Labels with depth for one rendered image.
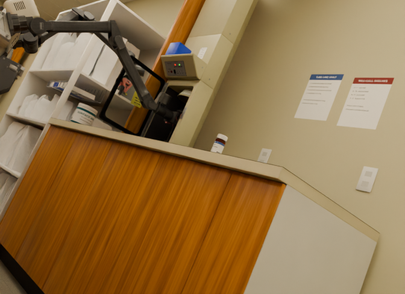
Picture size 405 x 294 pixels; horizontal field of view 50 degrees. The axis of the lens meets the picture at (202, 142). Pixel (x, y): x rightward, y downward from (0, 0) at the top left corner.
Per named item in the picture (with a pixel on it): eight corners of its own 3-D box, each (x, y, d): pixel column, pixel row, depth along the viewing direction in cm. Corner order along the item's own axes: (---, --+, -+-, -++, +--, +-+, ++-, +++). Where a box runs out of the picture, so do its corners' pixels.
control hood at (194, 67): (167, 79, 265) (174, 65, 267) (200, 79, 240) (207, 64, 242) (153, 69, 258) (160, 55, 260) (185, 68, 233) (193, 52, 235)
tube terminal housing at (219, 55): (166, 165, 272) (214, 58, 286) (197, 174, 247) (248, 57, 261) (135, 148, 257) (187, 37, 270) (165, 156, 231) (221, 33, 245)
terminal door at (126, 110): (138, 140, 255) (166, 81, 263) (98, 117, 234) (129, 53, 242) (137, 140, 256) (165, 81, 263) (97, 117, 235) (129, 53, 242)
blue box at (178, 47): (176, 64, 264) (182, 51, 266) (185, 64, 257) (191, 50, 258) (164, 55, 258) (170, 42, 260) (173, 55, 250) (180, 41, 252)
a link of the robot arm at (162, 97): (141, 105, 243) (146, 105, 236) (150, 87, 244) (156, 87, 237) (159, 114, 249) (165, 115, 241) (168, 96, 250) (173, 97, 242)
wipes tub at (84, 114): (82, 131, 288) (92, 111, 291) (91, 133, 278) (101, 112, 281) (65, 122, 280) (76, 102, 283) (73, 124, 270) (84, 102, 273)
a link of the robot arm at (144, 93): (106, 40, 231) (111, 38, 221) (115, 35, 233) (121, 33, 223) (143, 110, 245) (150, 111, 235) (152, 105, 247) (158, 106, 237)
